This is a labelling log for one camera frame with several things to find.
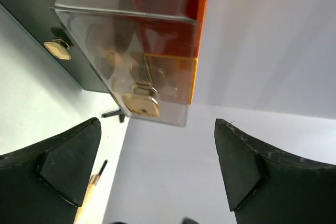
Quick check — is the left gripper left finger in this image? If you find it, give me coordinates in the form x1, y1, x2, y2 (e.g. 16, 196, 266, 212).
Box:
1, 118, 101, 223

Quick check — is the far right thin black brush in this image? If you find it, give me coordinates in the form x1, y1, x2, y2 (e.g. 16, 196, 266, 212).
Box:
98, 159, 108, 176

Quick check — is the yellow drawer box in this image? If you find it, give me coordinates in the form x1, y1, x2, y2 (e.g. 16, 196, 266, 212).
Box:
144, 54, 196, 104

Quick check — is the black fan brush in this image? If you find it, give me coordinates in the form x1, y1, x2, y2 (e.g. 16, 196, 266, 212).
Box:
101, 109, 125, 123

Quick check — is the dark orange drawer box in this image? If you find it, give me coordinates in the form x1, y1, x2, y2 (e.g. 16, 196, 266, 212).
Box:
118, 0, 207, 58

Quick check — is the right beige concealer tube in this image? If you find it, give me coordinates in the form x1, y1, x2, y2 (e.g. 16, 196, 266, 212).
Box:
74, 174, 100, 224

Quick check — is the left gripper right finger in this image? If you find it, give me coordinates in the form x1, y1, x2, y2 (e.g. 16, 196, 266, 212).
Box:
214, 119, 335, 223

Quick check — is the dark teal drawer cabinet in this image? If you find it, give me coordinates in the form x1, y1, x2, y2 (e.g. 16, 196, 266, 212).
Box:
1, 0, 107, 93

